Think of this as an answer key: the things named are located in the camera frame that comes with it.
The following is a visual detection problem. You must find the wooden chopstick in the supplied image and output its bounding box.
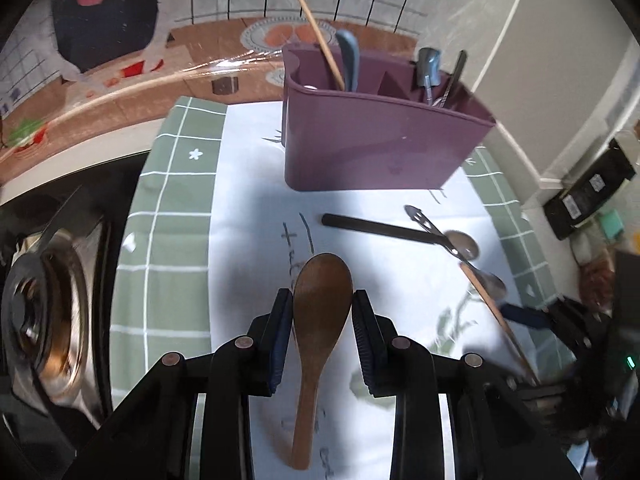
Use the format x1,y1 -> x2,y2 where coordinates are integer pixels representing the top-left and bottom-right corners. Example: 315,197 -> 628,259
459,262 -> 540,386
297,0 -> 346,90

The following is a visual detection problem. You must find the brown wooden spoon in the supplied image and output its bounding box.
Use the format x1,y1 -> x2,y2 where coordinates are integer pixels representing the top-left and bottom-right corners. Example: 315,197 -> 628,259
291,252 -> 352,470

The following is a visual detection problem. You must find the black handled ladle spoon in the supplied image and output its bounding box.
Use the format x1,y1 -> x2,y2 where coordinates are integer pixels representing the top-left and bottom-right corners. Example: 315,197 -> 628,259
320,212 -> 481,264

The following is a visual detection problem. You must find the grey slotted spoon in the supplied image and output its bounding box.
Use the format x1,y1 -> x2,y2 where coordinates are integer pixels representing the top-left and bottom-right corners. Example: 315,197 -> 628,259
416,47 -> 442,106

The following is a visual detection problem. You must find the blue-grey plastic spoon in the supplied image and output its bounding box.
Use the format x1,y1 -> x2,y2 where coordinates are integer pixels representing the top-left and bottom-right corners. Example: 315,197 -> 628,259
335,29 -> 360,92

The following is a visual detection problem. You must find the small white round spoon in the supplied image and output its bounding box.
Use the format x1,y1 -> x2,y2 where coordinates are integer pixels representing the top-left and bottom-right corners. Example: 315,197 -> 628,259
404,205 -> 506,301

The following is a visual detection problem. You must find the steel spoon black handle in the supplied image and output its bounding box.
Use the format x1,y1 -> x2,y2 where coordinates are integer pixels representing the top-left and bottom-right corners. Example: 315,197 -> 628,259
434,50 -> 468,108

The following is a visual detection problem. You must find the chili jar yellow lid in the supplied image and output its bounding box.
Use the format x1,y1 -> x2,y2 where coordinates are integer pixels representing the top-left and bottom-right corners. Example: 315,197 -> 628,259
578,249 -> 615,312

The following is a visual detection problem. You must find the small jar teal lid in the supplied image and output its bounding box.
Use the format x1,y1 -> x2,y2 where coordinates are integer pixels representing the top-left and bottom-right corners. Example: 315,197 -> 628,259
570,209 -> 624,266

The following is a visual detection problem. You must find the dark soy sauce bottle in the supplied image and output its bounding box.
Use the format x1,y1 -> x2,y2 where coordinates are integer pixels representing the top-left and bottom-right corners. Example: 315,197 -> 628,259
542,139 -> 639,240

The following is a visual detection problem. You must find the green white checkered tablecloth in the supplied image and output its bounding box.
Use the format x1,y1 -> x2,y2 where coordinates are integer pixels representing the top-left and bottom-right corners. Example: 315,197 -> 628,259
96,96 -> 577,479

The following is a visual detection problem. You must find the purple plastic utensil holder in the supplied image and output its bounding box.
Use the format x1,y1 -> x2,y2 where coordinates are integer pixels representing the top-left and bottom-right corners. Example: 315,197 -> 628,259
282,44 -> 496,192

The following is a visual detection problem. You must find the black gas stove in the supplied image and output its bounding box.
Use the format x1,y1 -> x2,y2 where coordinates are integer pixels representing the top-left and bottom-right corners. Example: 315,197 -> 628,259
1,155 -> 145,479

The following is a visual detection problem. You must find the cartoon kitchen wall sticker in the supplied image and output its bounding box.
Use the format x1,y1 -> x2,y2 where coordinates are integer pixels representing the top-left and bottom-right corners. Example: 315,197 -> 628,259
1,0 -> 437,181

